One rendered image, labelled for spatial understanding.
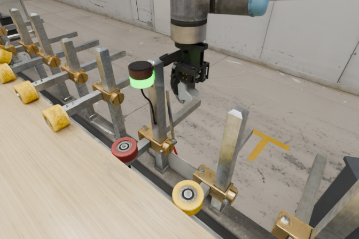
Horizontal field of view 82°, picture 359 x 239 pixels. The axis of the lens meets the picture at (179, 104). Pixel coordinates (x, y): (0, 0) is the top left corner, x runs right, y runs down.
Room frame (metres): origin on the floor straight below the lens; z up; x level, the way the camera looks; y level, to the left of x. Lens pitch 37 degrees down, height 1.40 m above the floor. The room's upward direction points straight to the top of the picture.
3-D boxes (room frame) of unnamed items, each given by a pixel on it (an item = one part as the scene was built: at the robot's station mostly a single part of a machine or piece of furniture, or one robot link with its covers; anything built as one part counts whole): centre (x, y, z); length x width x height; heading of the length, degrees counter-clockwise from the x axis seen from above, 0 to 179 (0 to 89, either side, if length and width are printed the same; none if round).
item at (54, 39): (1.24, 0.80, 0.95); 0.36 x 0.03 x 0.03; 141
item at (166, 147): (0.51, 0.09, 0.85); 0.13 x 0.06 x 0.05; 51
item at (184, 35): (0.53, -0.02, 1.23); 0.10 x 0.09 x 0.05; 141
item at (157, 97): (0.50, 0.07, 0.93); 0.03 x 0.03 x 0.48; 51
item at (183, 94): (0.52, -0.02, 1.04); 0.06 x 0.03 x 0.09; 51
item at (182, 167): (0.50, 0.03, 0.75); 0.26 x 0.01 x 0.10; 51
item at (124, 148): (0.44, 0.17, 0.85); 0.08 x 0.08 x 0.11
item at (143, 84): (0.47, 0.10, 1.13); 0.06 x 0.06 x 0.02
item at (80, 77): (0.83, 0.47, 0.95); 0.13 x 0.06 x 0.05; 51
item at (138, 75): (0.47, 0.10, 1.16); 0.06 x 0.06 x 0.02
